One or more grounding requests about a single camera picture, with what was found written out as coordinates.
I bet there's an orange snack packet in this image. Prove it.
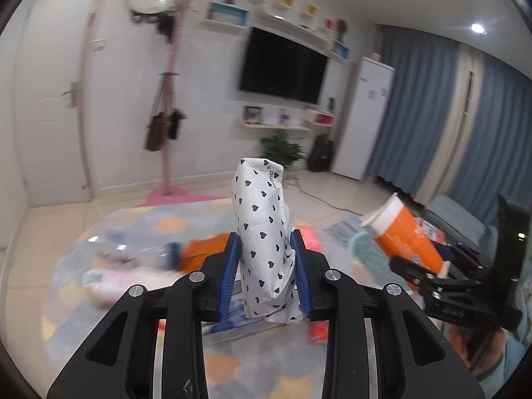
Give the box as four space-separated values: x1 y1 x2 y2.
179 235 232 272

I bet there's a blue sofa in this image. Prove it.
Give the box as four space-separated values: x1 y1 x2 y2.
423 194 500 255

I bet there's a black guitar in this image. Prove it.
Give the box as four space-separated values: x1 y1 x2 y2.
306 133 335 172

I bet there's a low white wall shelf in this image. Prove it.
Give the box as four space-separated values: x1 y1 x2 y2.
236 116 313 132

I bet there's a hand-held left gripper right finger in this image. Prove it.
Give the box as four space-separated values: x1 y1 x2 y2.
290 228 485 399

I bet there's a wall television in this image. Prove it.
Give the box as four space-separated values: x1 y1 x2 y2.
237 27 329 106

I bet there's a light blue plastic basket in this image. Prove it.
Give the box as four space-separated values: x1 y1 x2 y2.
347 232 403 285

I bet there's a white heart-print packet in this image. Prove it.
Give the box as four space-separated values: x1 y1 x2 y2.
230 157 303 324

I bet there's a beige curtain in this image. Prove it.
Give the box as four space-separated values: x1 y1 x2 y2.
416 45 477 205

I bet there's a blue curtain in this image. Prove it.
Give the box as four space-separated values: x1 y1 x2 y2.
440 53 532 234
366 24 467 194

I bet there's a metal door handle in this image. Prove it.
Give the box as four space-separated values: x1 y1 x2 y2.
62 80 81 109

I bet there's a clear plastic bottle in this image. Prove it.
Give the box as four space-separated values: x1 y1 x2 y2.
88 230 182 269

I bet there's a white standing air conditioner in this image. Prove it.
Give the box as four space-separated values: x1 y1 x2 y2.
332 54 396 182

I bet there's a small black bag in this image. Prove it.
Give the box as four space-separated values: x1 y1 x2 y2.
167 108 187 141

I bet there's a red packet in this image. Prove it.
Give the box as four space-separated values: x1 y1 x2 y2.
299 227 330 255
307 320 330 344

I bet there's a white door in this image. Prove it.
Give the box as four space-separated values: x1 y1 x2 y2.
12 0 114 207

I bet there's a red white drawer box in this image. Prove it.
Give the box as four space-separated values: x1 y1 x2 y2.
305 107 335 128

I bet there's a black hanging hat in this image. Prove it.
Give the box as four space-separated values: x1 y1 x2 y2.
155 12 176 43

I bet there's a pink coat rack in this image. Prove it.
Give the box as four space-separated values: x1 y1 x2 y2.
157 0 217 197

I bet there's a pink floor mat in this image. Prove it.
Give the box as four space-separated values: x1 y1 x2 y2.
139 187 226 207

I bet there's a brown handbag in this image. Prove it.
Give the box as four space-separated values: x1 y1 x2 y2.
144 87 174 152

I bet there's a potted green plant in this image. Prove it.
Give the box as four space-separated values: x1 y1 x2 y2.
259 130 307 170

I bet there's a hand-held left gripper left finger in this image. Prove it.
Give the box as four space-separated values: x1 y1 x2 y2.
47 231 242 399

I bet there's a long white wall shelf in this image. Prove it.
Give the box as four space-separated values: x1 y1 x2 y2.
251 6 350 62

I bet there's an orange white-capped bottle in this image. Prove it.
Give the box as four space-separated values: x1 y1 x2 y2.
359 193 452 292

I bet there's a wide blue box shelf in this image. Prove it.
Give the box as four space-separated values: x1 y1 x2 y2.
201 2 250 32

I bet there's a pink white packet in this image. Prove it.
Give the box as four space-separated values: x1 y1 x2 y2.
82 267 175 307

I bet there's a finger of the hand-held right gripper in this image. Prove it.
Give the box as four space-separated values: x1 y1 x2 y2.
451 243 498 286
389 256 521 332

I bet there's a floor cable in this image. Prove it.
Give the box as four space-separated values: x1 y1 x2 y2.
290 174 363 215

